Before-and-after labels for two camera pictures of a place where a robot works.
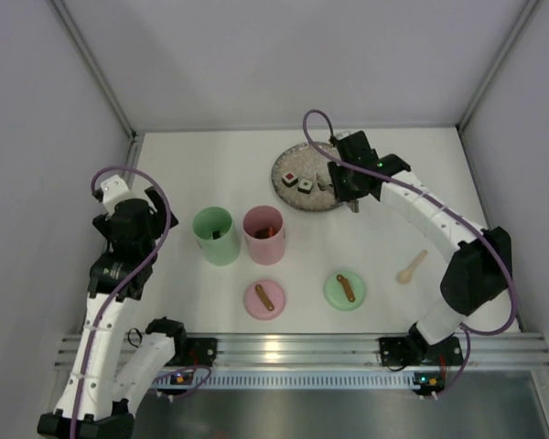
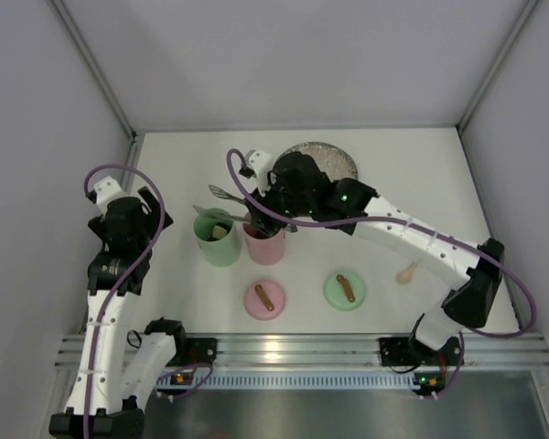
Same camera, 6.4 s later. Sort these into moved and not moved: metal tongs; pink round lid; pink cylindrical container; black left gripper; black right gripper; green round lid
Moved: black right gripper; metal tongs
Not moved: green round lid; pink cylindrical container; black left gripper; pink round lid
